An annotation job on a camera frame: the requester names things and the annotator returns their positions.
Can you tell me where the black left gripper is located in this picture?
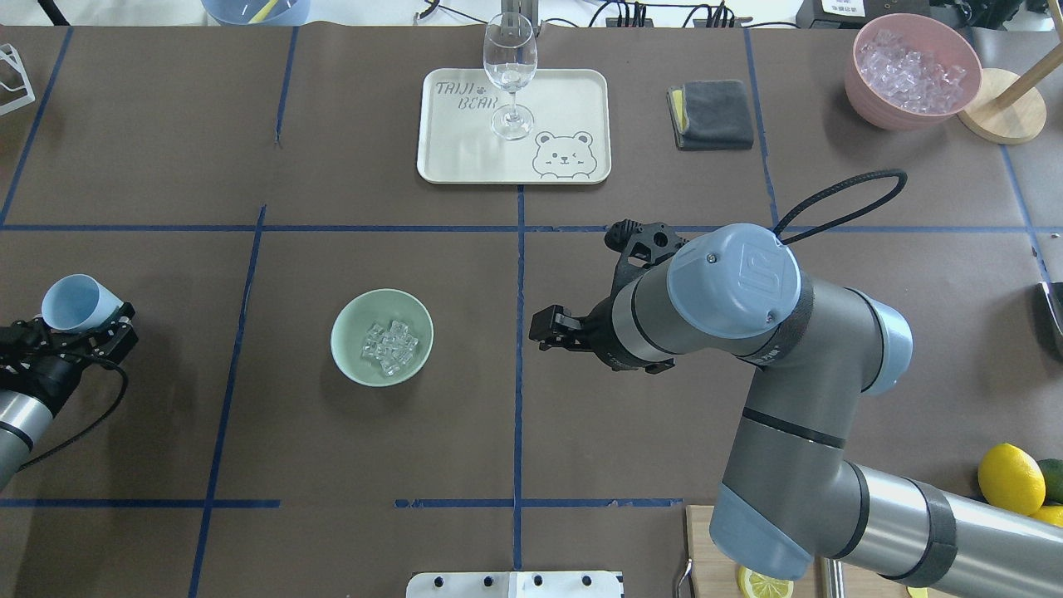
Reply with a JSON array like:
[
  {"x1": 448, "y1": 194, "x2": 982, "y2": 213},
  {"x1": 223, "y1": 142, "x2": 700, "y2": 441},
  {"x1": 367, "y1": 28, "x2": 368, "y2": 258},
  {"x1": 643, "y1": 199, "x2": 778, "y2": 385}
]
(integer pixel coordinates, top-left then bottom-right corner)
[{"x1": 1, "y1": 303, "x2": 138, "y2": 414}]

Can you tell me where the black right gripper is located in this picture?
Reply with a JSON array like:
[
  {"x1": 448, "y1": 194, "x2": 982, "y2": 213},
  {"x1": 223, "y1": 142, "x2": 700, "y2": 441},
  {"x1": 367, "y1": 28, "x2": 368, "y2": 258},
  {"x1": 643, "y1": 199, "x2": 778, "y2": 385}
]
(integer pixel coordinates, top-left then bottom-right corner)
[{"x1": 529, "y1": 298, "x2": 675, "y2": 375}]

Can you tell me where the light blue plastic cup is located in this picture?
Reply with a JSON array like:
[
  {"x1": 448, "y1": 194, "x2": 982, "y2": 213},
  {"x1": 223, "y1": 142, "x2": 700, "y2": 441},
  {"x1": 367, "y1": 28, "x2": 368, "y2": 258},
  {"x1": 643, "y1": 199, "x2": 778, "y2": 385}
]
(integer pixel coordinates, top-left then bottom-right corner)
[{"x1": 41, "y1": 275, "x2": 123, "y2": 334}]

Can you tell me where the clear ice cubes pile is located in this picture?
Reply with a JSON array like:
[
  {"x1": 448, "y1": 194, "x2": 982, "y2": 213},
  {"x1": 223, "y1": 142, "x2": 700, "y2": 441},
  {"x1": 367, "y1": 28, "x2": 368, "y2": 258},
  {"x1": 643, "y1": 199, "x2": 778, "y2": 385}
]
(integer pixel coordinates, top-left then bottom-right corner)
[{"x1": 360, "y1": 321, "x2": 420, "y2": 378}]

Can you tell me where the green ceramic bowl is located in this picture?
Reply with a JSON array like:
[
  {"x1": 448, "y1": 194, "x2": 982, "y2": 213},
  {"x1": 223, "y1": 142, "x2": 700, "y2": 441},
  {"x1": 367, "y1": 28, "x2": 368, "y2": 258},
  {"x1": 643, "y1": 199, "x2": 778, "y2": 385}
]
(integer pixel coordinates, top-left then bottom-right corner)
[{"x1": 331, "y1": 288, "x2": 435, "y2": 387}]

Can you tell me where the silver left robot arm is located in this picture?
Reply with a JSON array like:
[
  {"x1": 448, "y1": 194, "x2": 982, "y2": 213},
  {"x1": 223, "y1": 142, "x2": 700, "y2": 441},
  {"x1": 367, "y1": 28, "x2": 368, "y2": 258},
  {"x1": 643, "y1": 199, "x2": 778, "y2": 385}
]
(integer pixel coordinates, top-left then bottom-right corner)
[{"x1": 1, "y1": 302, "x2": 138, "y2": 485}]

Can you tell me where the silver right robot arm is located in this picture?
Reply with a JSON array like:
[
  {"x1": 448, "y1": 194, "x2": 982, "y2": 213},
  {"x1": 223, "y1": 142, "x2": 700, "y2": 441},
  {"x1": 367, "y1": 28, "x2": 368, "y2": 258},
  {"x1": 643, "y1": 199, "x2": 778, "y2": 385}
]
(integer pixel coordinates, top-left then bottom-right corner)
[{"x1": 529, "y1": 223, "x2": 1061, "y2": 597}]

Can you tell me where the pink bowl of ice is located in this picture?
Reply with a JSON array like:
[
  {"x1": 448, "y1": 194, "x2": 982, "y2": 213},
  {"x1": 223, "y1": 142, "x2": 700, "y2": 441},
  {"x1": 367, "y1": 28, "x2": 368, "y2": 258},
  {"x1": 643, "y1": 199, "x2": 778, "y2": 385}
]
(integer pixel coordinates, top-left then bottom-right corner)
[{"x1": 845, "y1": 12, "x2": 982, "y2": 131}]

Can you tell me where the shiny metal ice scoop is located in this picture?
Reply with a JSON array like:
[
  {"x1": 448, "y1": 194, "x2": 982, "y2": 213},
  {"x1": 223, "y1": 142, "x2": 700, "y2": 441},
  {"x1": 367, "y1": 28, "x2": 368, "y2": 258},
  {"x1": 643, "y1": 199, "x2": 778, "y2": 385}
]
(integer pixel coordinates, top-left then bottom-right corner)
[{"x1": 1037, "y1": 281, "x2": 1062, "y2": 360}]

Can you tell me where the cream bear serving tray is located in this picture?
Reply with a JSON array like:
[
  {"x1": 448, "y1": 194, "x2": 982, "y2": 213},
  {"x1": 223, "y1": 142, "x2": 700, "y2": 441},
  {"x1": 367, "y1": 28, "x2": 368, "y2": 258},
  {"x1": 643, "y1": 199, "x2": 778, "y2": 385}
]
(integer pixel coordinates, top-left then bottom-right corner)
[{"x1": 416, "y1": 68, "x2": 612, "y2": 185}]

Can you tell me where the folded grey cloth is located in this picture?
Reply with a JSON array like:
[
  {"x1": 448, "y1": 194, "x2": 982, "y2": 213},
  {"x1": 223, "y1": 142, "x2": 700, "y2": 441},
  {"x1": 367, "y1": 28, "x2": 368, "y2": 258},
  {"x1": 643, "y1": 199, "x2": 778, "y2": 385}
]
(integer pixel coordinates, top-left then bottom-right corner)
[{"x1": 667, "y1": 80, "x2": 754, "y2": 151}]

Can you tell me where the clear wine glass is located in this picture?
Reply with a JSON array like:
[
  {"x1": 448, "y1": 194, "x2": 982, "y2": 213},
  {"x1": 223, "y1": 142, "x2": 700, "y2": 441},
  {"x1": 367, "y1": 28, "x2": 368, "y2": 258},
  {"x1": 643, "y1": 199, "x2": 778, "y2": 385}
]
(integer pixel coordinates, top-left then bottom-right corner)
[{"x1": 482, "y1": 12, "x2": 538, "y2": 141}]

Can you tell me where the wooden cutting board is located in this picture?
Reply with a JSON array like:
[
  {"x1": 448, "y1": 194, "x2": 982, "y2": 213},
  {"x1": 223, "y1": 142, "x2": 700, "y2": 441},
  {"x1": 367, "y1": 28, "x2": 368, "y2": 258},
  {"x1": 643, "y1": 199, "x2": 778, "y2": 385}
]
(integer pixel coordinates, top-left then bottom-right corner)
[{"x1": 680, "y1": 506, "x2": 823, "y2": 597}]

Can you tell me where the halved lemon slice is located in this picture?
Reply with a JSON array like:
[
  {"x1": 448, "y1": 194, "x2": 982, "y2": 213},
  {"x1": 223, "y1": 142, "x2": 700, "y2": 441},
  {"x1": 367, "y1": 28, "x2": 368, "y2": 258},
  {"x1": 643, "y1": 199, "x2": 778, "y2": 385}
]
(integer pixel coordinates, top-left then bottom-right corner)
[{"x1": 736, "y1": 566, "x2": 795, "y2": 598}]

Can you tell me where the large blue basin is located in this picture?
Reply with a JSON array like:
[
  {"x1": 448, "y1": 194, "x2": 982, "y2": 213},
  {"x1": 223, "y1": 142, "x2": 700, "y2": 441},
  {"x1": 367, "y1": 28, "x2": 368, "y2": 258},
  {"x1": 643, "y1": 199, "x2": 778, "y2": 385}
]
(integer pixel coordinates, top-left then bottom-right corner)
[{"x1": 201, "y1": 1, "x2": 314, "y2": 27}]

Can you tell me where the yellow lemon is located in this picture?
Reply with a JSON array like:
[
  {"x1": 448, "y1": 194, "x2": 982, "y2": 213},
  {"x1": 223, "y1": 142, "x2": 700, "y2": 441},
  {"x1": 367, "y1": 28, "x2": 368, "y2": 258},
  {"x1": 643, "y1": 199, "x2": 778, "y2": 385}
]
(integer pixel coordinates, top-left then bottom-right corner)
[
  {"x1": 1029, "y1": 505, "x2": 1063, "y2": 527},
  {"x1": 977, "y1": 443, "x2": 1046, "y2": 516}
]

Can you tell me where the wooden cup stand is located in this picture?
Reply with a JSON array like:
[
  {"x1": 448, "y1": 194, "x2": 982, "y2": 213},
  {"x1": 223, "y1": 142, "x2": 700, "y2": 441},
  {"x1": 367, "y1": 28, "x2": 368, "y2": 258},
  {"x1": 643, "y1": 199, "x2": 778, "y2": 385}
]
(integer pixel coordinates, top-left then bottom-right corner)
[{"x1": 959, "y1": 44, "x2": 1062, "y2": 146}]

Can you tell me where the green lime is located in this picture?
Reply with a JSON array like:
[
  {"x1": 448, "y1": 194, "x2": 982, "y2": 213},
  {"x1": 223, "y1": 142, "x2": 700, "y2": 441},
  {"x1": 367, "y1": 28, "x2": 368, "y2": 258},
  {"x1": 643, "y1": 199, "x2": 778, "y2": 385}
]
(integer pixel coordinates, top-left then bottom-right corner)
[{"x1": 1036, "y1": 458, "x2": 1063, "y2": 505}]

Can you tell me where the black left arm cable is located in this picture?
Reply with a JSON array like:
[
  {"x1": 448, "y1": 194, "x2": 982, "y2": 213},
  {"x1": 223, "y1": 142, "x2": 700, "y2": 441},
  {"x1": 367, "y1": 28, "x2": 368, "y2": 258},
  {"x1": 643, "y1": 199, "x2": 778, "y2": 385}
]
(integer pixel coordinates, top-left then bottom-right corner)
[{"x1": 17, "y1": 361, "x2": 130, "y2": 473}]

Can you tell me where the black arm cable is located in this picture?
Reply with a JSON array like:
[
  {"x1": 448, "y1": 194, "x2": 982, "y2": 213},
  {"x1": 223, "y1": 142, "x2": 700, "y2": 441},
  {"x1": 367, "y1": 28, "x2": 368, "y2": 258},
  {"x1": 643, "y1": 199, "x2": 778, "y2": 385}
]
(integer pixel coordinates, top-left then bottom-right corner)
[
  {"x1": 17, "y1": 361, "x2": 130, "y2": 473},
  {"x1": 772, "y1": 169, "x2": 909, "y2": 247}
]

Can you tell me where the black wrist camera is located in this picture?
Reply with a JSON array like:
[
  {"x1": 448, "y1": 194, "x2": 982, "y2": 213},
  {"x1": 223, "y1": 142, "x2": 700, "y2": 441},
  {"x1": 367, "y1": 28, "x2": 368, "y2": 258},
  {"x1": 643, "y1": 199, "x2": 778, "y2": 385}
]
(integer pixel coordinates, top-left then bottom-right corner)
[{"x1": 604, "y1": 219, "x2": 688, "y2": 295}]

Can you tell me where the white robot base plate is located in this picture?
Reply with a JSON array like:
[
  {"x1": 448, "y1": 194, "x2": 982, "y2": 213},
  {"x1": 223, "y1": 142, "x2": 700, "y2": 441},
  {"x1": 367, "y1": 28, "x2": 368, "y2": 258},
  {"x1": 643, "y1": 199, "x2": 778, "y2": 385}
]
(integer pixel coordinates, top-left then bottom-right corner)
[{"x1": 405, "y1": 569, "x2": 625, "y2": 597}]

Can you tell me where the white wire rack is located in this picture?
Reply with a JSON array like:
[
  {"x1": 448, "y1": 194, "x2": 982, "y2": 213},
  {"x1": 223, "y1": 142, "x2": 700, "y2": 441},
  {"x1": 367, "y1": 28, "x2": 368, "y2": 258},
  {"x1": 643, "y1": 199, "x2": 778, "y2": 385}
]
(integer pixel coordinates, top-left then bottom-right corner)
[{"x1": 1, "y1": 44, "x2": 37, "y2": 116}]

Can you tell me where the steel knife handle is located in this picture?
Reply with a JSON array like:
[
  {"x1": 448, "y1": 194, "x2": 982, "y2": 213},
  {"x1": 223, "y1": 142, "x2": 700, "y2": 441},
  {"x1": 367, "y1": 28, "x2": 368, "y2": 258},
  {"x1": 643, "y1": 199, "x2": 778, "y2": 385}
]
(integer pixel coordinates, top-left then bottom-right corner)
[{"x1": 821, "y1": 559, "x2": 845, "y2": 598}]

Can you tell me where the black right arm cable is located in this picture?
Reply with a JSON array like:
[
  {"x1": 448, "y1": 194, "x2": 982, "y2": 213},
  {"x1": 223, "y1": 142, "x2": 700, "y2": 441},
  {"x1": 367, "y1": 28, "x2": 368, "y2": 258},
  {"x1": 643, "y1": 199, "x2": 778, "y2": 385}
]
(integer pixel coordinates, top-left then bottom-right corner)
[{"x1": 772, "y1": 169, "x2": 909, "y2": 247}]

